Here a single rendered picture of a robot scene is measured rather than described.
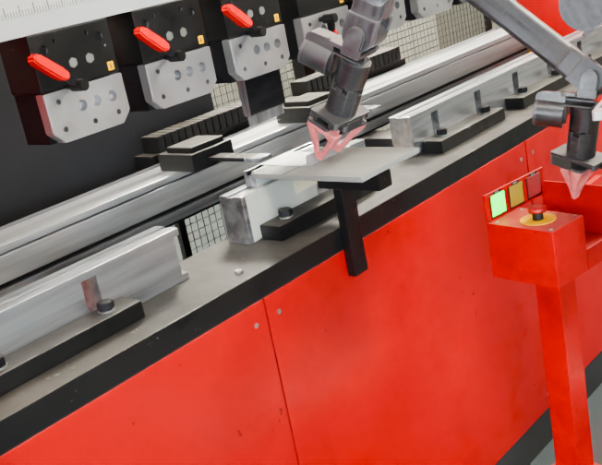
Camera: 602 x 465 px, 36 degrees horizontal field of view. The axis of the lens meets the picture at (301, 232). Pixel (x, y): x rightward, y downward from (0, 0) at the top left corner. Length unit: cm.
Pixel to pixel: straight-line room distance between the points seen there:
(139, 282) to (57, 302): 16
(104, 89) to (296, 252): 45
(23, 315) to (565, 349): 113
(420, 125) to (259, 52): 56
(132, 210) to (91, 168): 30
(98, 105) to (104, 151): 69
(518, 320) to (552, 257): 54
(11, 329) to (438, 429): 105
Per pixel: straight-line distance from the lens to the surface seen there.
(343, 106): 165
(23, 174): 205
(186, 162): 192
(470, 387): 221
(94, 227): 182
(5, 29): 141
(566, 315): 201
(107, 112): 149
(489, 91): 243
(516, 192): 199
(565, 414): 212
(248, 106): 175
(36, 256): 175
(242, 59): 169
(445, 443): 215
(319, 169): 167
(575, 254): 191
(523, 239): 188
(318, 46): 164
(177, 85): 158
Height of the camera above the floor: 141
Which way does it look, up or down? 18 degrees down
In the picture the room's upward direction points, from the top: 11 degrees counter-clockwise
